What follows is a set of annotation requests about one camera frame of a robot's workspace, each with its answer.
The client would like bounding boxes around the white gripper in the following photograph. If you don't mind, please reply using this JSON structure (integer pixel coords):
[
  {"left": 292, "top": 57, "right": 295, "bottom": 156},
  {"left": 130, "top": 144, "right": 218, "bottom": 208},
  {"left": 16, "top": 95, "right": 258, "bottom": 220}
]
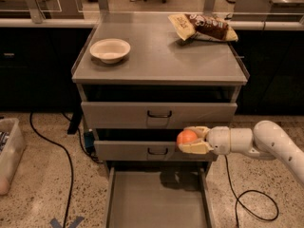
[{"left": 178, "top": 126, "right": 231, "bottom": 155}]

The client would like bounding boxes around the orange fruit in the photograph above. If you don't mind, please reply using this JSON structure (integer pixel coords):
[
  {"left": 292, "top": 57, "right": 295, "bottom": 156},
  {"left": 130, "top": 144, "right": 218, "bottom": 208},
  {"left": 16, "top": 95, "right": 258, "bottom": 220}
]
[{"left": 177, "top": 129, "right": 198, "bottom": 144}]

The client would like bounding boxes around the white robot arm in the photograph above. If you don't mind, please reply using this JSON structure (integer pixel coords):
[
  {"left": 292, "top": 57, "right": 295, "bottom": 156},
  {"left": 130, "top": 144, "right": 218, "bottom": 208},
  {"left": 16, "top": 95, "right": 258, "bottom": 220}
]
[{"left": 177, "top": 121, "right": 304, "bottom": 186}]

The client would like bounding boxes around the grey drawer cabinet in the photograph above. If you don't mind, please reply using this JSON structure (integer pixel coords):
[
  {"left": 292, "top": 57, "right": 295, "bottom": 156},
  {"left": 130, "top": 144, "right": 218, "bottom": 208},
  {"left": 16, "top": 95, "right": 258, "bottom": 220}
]
[{"left": 72, "top": 12, "right": 248, "bottom": 169}]

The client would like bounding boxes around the grey bottom drawer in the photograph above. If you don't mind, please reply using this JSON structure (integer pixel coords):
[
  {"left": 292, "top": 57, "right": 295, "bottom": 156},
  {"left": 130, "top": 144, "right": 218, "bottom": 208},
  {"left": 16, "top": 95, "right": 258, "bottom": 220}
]
[{"left": 103, "top": 167, "right": 215, "bottom": 228}]

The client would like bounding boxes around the grey drawer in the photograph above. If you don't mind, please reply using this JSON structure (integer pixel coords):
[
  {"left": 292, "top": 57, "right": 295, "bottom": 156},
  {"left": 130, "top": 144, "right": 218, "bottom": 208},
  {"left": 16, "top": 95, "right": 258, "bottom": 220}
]
[
  {"left": 82, "top": 102, "right": 238, "bottom": 129},
  {"left": 103, "top": 167, "right": 215, "bottom": 228},
  {"left": 94, "top": 141, "right": 218, "bottom": 162}
]

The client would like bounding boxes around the grey middle drawer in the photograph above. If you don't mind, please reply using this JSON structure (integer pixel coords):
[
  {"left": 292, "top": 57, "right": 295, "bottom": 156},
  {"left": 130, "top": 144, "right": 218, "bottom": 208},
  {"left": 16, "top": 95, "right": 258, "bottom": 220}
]
[{"left": 94, "top": 141, "right": 218, "bottom": 162}]

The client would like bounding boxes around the grey top drawer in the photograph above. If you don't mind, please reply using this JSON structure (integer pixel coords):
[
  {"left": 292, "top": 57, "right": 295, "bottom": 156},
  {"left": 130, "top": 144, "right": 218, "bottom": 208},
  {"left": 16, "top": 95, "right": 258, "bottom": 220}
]
[{"left": 82, "top": 102, "right": 238, "bottom": 129}]

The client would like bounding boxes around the brown yellow chip bag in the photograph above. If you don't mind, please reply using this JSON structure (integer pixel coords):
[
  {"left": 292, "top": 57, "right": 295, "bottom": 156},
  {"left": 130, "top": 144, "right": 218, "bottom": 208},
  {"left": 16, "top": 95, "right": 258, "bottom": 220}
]
[{"left": 168, "top": 13, "right": 238, "bottom": 42}]

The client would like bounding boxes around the blue power box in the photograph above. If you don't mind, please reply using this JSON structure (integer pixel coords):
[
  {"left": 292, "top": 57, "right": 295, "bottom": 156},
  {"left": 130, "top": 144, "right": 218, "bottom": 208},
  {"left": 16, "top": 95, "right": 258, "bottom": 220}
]
[{"left": 84, "top": 131, "right": 95, "bottom": 153}]

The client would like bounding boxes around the white bowl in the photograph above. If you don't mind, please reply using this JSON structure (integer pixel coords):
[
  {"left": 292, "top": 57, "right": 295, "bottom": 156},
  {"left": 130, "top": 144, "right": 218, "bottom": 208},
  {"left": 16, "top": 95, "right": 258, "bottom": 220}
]
[{"left": 89, "top": 39, "right": 131, "bottom": 64}]

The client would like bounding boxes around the blue tape floor mark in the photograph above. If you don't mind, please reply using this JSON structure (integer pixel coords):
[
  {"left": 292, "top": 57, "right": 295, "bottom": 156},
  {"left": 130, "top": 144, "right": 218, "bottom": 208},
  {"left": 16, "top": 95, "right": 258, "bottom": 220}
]
[{"left": 48, "top": 216, "right": 86, "bottom": 228}]

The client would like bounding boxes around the clear plastic storage bin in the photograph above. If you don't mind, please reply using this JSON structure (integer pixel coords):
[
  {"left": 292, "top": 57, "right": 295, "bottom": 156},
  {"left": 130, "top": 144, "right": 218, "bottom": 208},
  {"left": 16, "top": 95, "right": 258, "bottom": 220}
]
[{"left": 0, "top": 118, "right": 26, "bottom": 196}]

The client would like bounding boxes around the black floor cable right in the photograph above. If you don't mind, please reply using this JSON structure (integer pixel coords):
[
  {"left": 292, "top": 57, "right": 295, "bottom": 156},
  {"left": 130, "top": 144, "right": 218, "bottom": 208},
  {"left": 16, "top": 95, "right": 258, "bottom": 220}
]
[{"left": 223, "top": 155, "right": 280, "bottom": 228}]

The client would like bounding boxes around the black floor cable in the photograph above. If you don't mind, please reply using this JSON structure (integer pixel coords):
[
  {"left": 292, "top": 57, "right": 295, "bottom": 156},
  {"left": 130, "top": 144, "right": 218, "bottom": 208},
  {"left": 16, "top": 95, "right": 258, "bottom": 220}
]
[
  {"left": 223, "top": 155, "right": 280, "bottom": 228},
  {"left": 28, "top": 111, "right": 75, "bottom": 228}
]

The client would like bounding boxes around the black floor cable left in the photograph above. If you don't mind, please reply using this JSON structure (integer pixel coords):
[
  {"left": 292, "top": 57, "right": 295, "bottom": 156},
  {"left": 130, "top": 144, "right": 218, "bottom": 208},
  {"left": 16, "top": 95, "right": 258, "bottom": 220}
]
[{"left": 28, "top": 111, "right": 75, "bottom": 228}]

